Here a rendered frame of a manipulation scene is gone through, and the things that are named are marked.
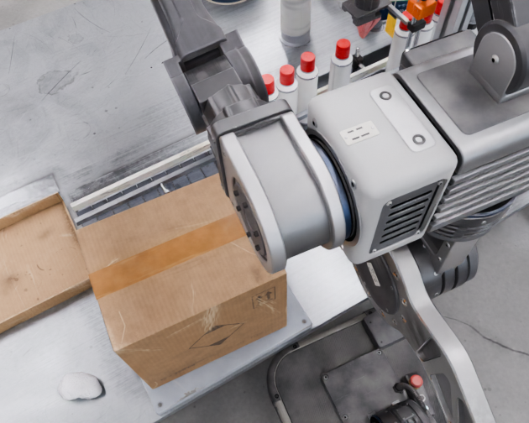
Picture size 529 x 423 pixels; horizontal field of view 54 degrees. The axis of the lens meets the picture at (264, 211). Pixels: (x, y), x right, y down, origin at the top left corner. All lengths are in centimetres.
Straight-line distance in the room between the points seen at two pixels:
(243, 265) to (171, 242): 13
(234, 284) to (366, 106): 44
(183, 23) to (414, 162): 34
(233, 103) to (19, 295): 85
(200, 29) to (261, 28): 94
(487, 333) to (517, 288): 23
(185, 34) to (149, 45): 102
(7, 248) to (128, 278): 53
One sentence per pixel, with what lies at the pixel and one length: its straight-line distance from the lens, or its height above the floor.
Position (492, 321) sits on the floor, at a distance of 216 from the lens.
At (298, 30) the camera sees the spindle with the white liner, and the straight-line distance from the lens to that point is 152.
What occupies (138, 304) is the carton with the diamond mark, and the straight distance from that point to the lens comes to 88.
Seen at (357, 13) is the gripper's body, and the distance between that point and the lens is 130.
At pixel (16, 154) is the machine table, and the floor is 83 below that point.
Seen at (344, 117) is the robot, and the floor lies 153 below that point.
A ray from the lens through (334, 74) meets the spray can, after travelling 129.
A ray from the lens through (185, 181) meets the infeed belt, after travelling 127.
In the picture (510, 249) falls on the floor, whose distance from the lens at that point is 232.
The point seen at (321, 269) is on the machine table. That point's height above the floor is 83.
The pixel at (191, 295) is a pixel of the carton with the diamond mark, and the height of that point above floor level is 112.
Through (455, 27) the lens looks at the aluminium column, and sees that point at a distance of 119.
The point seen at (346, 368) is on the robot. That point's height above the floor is 26.
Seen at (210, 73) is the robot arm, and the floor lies 147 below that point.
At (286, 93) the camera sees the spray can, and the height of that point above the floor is 104.
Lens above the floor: 191
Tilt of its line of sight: 59 degrees down
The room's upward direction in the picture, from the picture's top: 4 degrees counter-clockwise
